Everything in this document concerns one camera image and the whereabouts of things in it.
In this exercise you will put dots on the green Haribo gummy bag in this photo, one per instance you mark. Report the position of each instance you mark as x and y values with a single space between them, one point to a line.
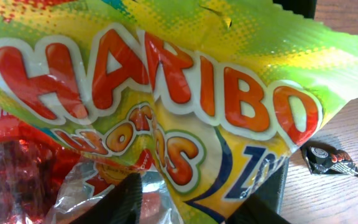
217 93

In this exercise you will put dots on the small black candy wrapper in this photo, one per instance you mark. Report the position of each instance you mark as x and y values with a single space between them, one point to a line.
328 161

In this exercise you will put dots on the dark green open box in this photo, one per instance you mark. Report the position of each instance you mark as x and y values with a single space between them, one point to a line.
271 192

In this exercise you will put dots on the red Hacks candy bag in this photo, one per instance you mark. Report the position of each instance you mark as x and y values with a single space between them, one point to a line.
32 169

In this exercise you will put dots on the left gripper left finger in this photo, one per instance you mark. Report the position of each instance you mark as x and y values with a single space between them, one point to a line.
122 205

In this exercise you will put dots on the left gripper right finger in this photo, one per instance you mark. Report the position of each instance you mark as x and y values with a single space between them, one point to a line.
254 211

